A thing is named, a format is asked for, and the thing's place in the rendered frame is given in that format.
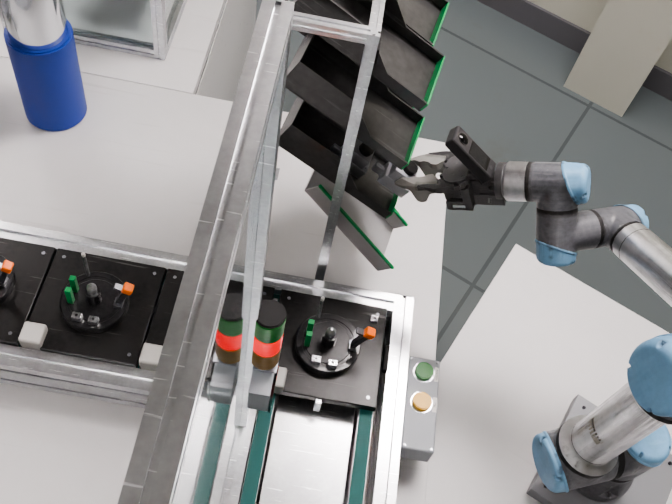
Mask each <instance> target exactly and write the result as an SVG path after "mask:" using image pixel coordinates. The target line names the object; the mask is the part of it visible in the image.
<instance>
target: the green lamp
mask: <svg viewBox="0 0 672 504"><path fill-rule="evenodd" d="M285 322H286V320H285ZM285 322H284V323H283V324H282V325H281V326H280V327H277V328H274V329H267V328H264V327H262V326H260V325H259V324H258V323H257V322H256V323H255V332H254V336H255V338H256V339H257V340H259V341H260V342H262V343H266V344H271V343H275V342H277V341H278V340H280V339H281V337H282V336H283V333H284V328H285Z"/></svg>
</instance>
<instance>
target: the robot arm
mask: <svg viewBox="0 0 672 504"><path fill-rule="evenodd" d="M445 146H446V147H447V148H448V149H449V150H450V151H440V152H432V153H428V154H424V155H420V156H416V157H413V158H411V161H413V162H414V163H415V164H416V165H417V166H419V167H420V169H421V170H422V172H423V173H424V175H425V176H423V177H416V176H413V177H401V178H399V179H397V180H396V181H395V182H394V183H395V185H397V186H399V187H401V188H404V189H408V190H410V191H411V193H412V194H413V196H414V197H415V198H416V200H417V201H419V202H426V201H427V200H428V197H429V195H430V194H433V193H437V194H442V193H444V195H445V199H447V201H446V205H447V209H448V210H468V211H473V210H474V206H475V205H476V204H478V205H501V206H505V203H506V201H523V202H536V239H535V242H536V258H537V260H538V261H539V262H540V263H542V264H544V265H547V266H553V267H564V266H569V265H571V264H573V263H575V261H576V256H577V251H581V250H588V249H594V248H601V247H607V248H609V249H610V250H611V251H612V252H613V253H614V254H615V255H616V256H617V257H619V258H620V259H621V260H622V261H623V262H624V263H625V264H626V265H627V266H628V267H629V268H630V269H631V270H633V271H634V272H635V273H636V274H637V275H638V276H639V277H640V278H641V279H642V280H643V281H644V282H645V283H646V284H648V285H649V286H650V287H651V288H652V289H653V290H654V291H655V292H656V293H657V294H658V295H659V296H660V297H661V298H663V299H664V300H665V301H666V302H667V303H668V304H669V305H670V306H671V307H672V248H671V247H670V246H669V245H667V244H666V243H665V242H664V241H663V240H661V239H660V238H659V237H658V236H657V235H655V234H654V233H653V232H652V231H651V230H649V220H648V217H647V216H646V215H645V211H644V210H643V209H642V208H641V207H639V206H638V205H633V204H631V205H621V204H620V205H614V206H612V207H606V208H599V209H591V210H584V211H578V205H580V204H585V203H587V202H588V200H589V196H590V187H591V171H590V168H589V166H588V165H586V164H583V163H572V162H566V161H562V162H521V161H509V162H508V163H507V162H498V163H497V166H496V163H495V162H494V161H493V160H492V159H491V158H490V157H489V156H488V155H487V154H486V153H485V152H484V151H483V150H482V149H481V148H480V146H479V145H478V144H477V143H476V142H475V141H474V140H473V139H472V138H471V137H470V136H469V135H468V134H467V133H466V132H465V131H464V130H463V129H462V128H461V127H460V126H456V127H454V128H452V129H451V130H450V131H449V134H448V137H447V140H446V143H445ZM495 166H496V169H495ZM494 169H495V170H494ZM437 173H442V174H440V175H439V176H440V179H438V178H437V177H436V174H437ZM505 199H506V201H505ZM453 205H465V208H453ZM628 363H629V364H630V366H631V367H629V368H627V379H628V382H627V383H626V384H625V385H624V386H623V387H621V388H620V389H619V390H618V391H616V392H615V393H614V394H613V395H611V396H610V397H609V398H608V399H606V400H605V401H604V402H603V403H602V404H600V405H599V406H598V407H597V408H595V409H594V410H593V411H592V412H590V413H589V414H588V415H587V416H586V415H578V416H575V417H572V418H570V419H568V420H567V421H566V422H565V423H563V424H562V425H561V426H560V427H559V428H557V429H554V430H551V431H543V432H542V433H539V434H537V435H535V436H534V438H533V441H532V454H533V459H534V463H535V466H536V469H537V472H538V474H539V476H540V478H541V480H542V482H543V483H544V485H545V486H546V487H547V488H548V489H549V490H550V491H552V492H554V493H561V492H566V493H567V492H569V491H570V490H574V489H576V490H577V491H578V492H579V493H581V494H582V495H583V496H585V497H587V498H589V499H591V500H594V501H598V502H610V501H613V500H615V499H617V498H619V497H621V496H623V495H624V494H625V493H626V492H627V491H628V490H629V488H630V487H631V485H632V483H633V480H634V478H636V477H638V476H640V475H641V474H643V473H645V472H647V471H648V470H650V469H652V468H654V467H657V466H659V465H661V464H662V463H663V461H665V460H666V459H667V458H668V456H669V454H670V451H671V447H672V442H671V436H670V433H669V430H668V428H667V426H666V425H665V424H667V425H672V333H671V334H662V335H659V336H656V337H653V338H651V339H649V340H646V341H644V342H642V343H641V344H639V345H638V346H637V347H636V348H635V350H634V351H633V352H632V354H631V356H630V359H629V362H628Z"/></svg>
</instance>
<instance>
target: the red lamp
mask: <svg viewBox="0 0 672 504"><path fill-rule="evenodd" d="M282 340H283V336H282V337H281V339H280V340H278V341H277V342H275V343H271V344H266V343H262V342H260V341H259V340H257V339H256V338H255V337H254V342H253V351H254V352H255V353H256V354H257V355H259V356H261V357H272V356H274V355H276V354H277V353H278V352H279V351H280V349H281V346H282Z"/></svg>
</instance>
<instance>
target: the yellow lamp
mask: <svg viewBox="0 0 672 504"><path fill-rule="evenodd" d="M280 351H281V349H280ZM280 351H279V352H278V353H277V354H276V355H274V356H272V357H261V356H259V355H257V354H256V353H255V352H254V351H253V352H252V362H251V363H252V364H253V365H254V367H256V368H258V369H260V370H270V369H272V368H274V367H275V366H276V365H277V363H278V361H279V357H280Z"/></svg>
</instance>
